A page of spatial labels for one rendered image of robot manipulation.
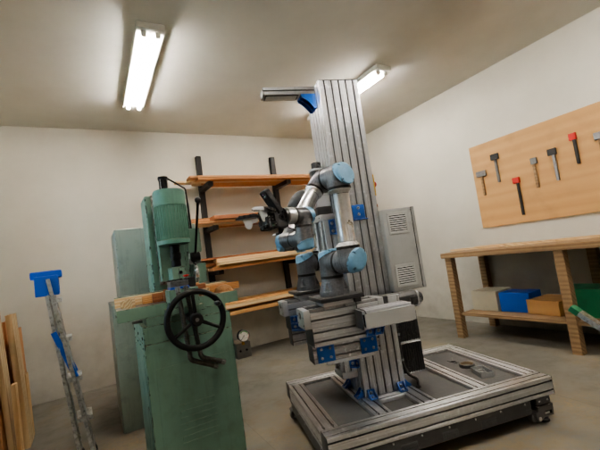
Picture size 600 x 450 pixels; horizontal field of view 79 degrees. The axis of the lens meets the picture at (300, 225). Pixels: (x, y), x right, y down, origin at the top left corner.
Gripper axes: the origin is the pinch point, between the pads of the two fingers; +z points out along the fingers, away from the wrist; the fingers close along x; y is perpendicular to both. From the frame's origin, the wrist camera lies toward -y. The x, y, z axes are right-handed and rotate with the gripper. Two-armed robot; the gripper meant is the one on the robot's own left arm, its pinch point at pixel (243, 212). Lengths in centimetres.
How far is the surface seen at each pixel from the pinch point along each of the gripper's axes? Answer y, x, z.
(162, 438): 87, 80, 19
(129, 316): 27, 74, 27
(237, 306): 34, 243, -127
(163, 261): 0, 90, 1
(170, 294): 21, 60, 11
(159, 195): -34, 71, 4
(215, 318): 38, 67, -13
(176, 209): -24, 69, -3
